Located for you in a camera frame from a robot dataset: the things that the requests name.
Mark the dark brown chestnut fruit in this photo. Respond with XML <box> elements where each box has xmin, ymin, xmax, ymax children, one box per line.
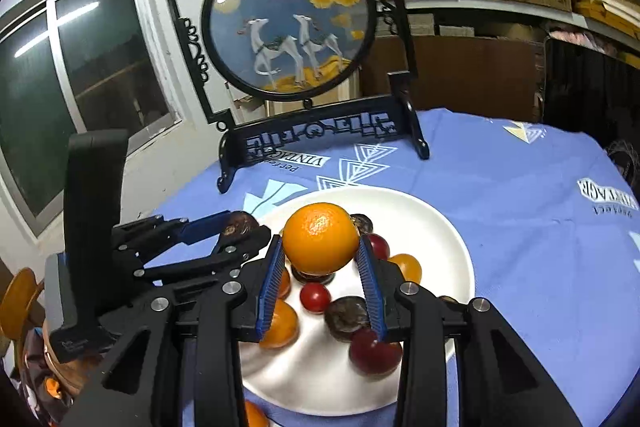
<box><xmin>220</xmin><ymin>210</ymin><xmax>259</xmax><ymax>237</ymax></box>

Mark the large orange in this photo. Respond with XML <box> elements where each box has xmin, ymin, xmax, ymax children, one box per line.
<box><xmin>282</xmin><ymin>202</ymin><xmax>360</xmax><ymax>277</ymax></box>

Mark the large dark red plum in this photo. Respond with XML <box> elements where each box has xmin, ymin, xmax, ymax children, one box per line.
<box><xmin>348</xmin><ymin>329</ymin><xmax>404</xmax><ymax>376</ymax></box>

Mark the orange mandarin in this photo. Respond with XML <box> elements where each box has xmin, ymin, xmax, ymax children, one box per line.
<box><xmin>259</xmin><ymin>299</ymin><xmax>299</xmax><ymax>349</ymax></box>

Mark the wooden chair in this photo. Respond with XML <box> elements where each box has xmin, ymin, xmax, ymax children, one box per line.
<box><xmin>0</xmin><ymin>268</ymin><xmax>44</xmax><ymax>362</ymax></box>

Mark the small red cherry tomato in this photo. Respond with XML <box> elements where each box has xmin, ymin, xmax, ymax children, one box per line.
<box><xmin>299</xmin><ymin>283</ymin><xmax>332</xmax><ymax>314</ymax></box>

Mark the dark brown water chestnut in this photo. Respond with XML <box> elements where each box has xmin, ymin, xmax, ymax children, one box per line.
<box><xmin>350</xmin><ymin>213</ymin><xmax>373</xmax><ymax>235</ymax></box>

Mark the small dark red plum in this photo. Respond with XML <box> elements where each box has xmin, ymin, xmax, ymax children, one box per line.
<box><xmin>367</xmin><ymin>233</ymin><xmax>390</xmax><ymax>260</ymax></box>

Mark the blue printed tablecloth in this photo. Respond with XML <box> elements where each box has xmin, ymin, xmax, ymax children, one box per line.
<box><xmin>160</xmin><ymin>109</ymin><xmax>639</xmax><ymax>426</ymax></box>

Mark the round deer art screen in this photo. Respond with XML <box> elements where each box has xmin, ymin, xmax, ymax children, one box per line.
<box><xmin>167</xmin><ymin>0</ymin><xmax>430</xmax><ymax>192</ymax></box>

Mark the aluminium frame window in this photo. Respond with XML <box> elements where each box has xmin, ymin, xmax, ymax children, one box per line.
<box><xmin>1</xmin><ymin>0</ymin><xmax>181</xmax><ymax>236</ymax></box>

